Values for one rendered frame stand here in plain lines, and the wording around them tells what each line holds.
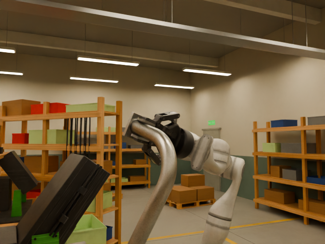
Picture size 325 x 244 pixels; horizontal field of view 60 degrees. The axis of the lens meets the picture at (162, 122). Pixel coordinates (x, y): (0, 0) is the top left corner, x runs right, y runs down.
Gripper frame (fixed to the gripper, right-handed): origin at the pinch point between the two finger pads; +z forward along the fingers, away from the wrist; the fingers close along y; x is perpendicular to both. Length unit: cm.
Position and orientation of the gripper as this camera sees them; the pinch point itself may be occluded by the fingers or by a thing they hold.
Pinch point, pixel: (143, 129)
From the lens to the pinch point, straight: 61.6
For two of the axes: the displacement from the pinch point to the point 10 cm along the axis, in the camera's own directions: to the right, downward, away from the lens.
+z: -6.4, -2.8, -7.2
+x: 6.7, 2.5, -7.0
